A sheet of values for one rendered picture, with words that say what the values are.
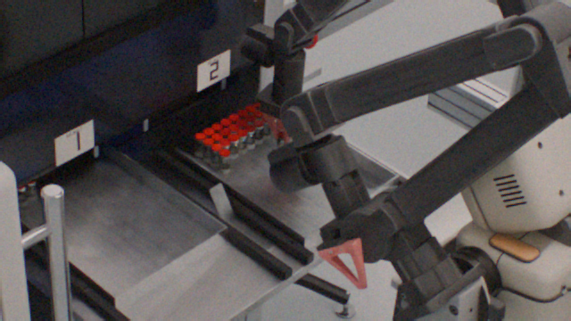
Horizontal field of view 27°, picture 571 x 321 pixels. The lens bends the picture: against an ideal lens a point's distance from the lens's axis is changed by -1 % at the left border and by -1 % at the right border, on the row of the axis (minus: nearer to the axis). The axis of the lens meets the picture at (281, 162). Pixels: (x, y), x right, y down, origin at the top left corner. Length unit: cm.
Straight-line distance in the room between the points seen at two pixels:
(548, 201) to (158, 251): 78
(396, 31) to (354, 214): 282
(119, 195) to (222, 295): 32
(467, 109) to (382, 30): 126
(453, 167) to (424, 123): 242
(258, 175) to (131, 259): 33
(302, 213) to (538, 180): 69
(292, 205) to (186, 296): 31
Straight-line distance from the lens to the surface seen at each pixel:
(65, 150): 214
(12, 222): 129
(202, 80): 232
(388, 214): 160
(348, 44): 432
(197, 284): 208
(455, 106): 323
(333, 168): 166
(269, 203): 224
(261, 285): 208
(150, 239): 216
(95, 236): 216
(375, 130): 391
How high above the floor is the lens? 234
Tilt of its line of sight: 39 degrees down
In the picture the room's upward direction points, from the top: 4 degrees clockwise
